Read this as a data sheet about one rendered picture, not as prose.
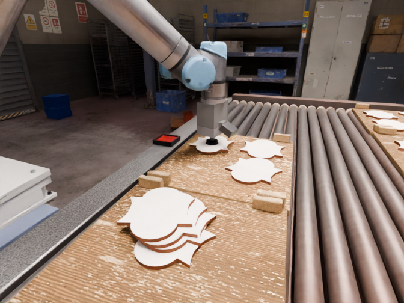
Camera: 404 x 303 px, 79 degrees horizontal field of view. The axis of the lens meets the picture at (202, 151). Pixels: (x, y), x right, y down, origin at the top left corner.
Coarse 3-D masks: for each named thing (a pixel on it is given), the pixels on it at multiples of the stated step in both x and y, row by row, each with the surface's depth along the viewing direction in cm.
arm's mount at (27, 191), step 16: (0, 160) 67; (0, 176) 60; (16, 176) 60; (32, 176) 60; (48, 176) 64; (0, 192) 54; (16, 192) 56; (32, 192) 60; (48, 192) 65; (0, 208) 54; (16, 208) 57; (32, 208) 61; (0, 224) 54
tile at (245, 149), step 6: (246, 144) 81; (252, 144) 81; (258, 144) 81; (264, 144) 81; (270, 144) 81; (276, 144) 81; (240, 150) 77; (246, 150) 76; (252, 150) 76; (258, 150) 76; (264, 150) 76; (270, 150) 76; (276, 150) 76; (252, 156) 73; (258, 156) 72; (264, 156) 72; (270, 156) 72; (276, 156) 74; (282, 156) 73
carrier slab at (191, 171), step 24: (240, 144) 83; (288, 144) 83; (168, 168) 67; (192, 168) 67; (216, 168) 67; (288, 168) 67; (192, 192) 57; (216, 192) 56; (240, 192) 56; (288, 192) 56
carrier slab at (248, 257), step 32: (128, 192) 56; (96, 224) 46; (224, 224) 46; (256, 224) 46; (64, 256) 39; (96, 256) 39; (128, 256) 39; (224, 256) 39; (256, 256) 39; (32, 288) 34; (64, 288) 34; (96, 288) 34; (128, 288) 34; (160, 288) 34; (192, 288) 34; (224, 288) 34; (256, 288) 34
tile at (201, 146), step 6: (198, 138) 85; (204, 138) 85; (216, 138) 85; (222, 138) 85; (192, 144) 80; (198, 144) 80; (204, 144) 80; (222, 144) 80; (228, 144) 80; (198, 150) 76; (204, 150) 75; (210, 150) 75; (216, 150) 75; (222, 150) 77
